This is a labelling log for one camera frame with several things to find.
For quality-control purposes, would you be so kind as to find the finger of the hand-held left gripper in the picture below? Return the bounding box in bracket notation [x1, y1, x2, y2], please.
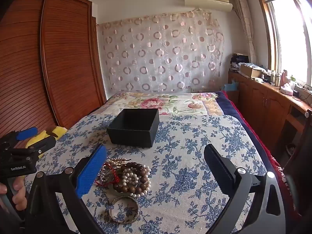
[0, 127, 38, 150]
[26, 130, 59, 155]

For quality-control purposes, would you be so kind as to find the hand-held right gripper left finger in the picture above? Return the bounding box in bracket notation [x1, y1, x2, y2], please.
[23, 144, 108, 234]

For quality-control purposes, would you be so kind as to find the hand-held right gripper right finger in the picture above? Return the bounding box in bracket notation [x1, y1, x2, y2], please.
[204, 144, 293, 234]

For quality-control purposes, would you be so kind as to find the red string bracelet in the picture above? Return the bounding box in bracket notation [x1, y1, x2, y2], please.
[95, 162, 121, 188]

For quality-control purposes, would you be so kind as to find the beige pearl string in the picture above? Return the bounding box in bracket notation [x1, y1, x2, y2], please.
[105, 158, 132, 168]

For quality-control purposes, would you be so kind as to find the pearl bead necklace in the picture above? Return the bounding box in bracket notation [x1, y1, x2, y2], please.
[121, 164, 150, 198]

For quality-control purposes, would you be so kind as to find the brown wooden bead bracelet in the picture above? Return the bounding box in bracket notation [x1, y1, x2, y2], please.
[113, 161, 151, 195]

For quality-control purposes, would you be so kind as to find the black jewelry box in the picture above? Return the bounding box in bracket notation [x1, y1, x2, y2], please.
[106, 108, 160, 148]

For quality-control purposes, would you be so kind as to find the silver metal bangle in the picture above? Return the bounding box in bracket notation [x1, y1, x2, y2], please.
[105, 195, 140, 225]

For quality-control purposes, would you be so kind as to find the person's left hand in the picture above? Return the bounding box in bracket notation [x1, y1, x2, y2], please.
[0, 176, 28, 211]

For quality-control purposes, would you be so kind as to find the yellow plush toy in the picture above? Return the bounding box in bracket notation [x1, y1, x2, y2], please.
[26, 126, 69, 159]

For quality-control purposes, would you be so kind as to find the blue floral cloth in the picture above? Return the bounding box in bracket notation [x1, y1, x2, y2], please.
[23, 113, 276, 234]

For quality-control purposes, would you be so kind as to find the red and navy blanket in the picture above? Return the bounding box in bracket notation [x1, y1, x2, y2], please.
[218, 90, 293, 200]

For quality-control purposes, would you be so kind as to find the brown wooden wardrobe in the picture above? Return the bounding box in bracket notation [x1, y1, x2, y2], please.
[0, 0, 108, 149]

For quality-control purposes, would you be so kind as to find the long wooden cabinet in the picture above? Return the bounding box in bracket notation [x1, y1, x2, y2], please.
[228, 71, 312, 147]

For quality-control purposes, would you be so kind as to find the blue bag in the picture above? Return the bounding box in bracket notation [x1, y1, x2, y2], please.
[223, 82, 240, 93]

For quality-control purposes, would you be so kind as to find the pink floral quilt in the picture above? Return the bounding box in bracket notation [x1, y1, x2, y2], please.
[94, 91, 234, 116]

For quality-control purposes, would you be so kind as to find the cardboard box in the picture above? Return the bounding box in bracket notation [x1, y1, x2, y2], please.
[240, 63, 265, 78]

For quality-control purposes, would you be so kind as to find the pink tissue box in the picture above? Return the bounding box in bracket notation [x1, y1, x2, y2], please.
[280, 84, 294, 95]

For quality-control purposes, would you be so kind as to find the pile of dark clothes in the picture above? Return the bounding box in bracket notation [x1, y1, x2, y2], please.
[230, 53, 249, 72]

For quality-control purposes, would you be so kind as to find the pink bottle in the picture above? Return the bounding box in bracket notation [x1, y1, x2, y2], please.
[280, 69, 289, 87]

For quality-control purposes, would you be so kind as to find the circle patterned hanging cloth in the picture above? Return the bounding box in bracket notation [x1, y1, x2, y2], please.
[96, 11, 225, 94]

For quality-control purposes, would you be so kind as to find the patterned window curtain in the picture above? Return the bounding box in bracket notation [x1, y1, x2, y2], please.
[231, 0, 257, 65]

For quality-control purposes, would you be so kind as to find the wooden framed window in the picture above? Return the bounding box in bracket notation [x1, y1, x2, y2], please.
[255, 0, 312, 86]

